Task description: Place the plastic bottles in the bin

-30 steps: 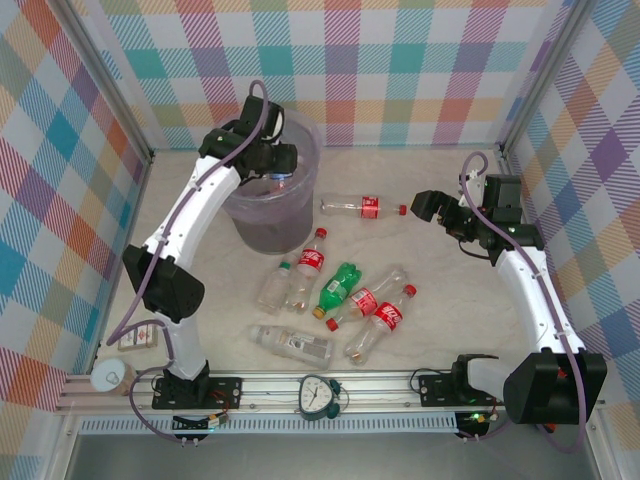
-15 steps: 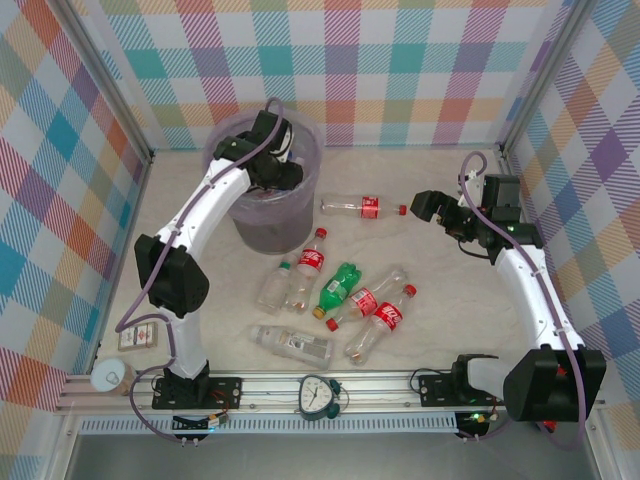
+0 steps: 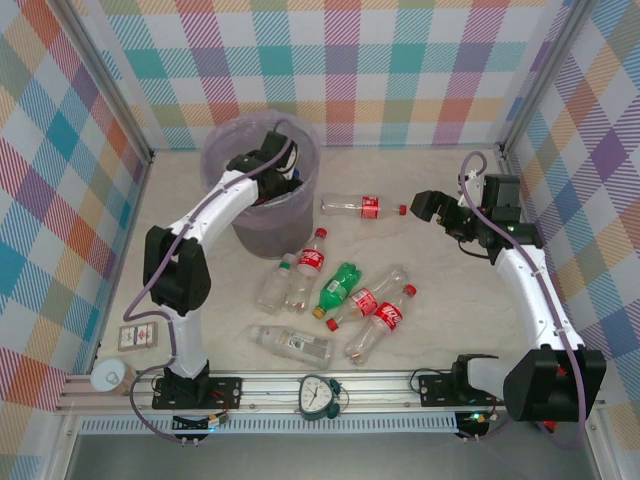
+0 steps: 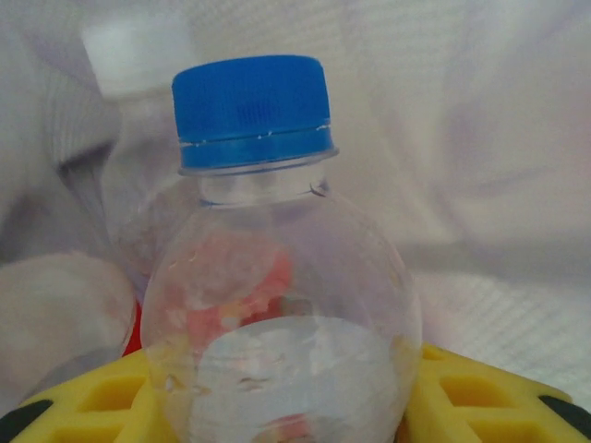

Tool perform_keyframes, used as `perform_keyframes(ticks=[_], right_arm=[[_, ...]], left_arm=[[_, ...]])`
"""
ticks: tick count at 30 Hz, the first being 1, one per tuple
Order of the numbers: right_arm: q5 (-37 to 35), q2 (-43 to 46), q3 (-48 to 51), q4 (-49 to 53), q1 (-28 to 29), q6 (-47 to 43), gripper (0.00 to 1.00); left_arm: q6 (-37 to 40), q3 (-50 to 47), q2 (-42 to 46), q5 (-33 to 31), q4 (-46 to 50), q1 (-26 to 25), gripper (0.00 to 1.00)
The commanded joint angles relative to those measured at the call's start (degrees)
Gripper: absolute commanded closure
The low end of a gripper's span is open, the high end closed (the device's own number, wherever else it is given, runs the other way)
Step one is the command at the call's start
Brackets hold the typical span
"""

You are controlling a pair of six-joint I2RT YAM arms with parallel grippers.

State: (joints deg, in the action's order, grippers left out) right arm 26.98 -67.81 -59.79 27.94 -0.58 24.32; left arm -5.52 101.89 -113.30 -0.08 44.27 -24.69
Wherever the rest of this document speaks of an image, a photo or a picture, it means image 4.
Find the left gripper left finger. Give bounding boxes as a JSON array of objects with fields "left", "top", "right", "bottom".
[{"left": 0, "top": 348, "right": 176, "bottom": 443}]

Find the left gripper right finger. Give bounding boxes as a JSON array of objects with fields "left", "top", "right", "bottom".
[{"left": 401, "top": 343, "right": 591, "bottom": 443}]

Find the clear bottle blue cap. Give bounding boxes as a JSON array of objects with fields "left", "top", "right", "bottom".
[{"left": 138, "top": 54, "right": 425, "bottom": 443}]

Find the white cap bottle colourful label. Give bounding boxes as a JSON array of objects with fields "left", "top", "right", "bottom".
[{"left": 80, "top": 18, "right": 204, "bottom": 259}]

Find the purple translucent bin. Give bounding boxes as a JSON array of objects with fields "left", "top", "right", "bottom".
[{"left": 0, "top": 0, "right": 591, "bottom": 416}]

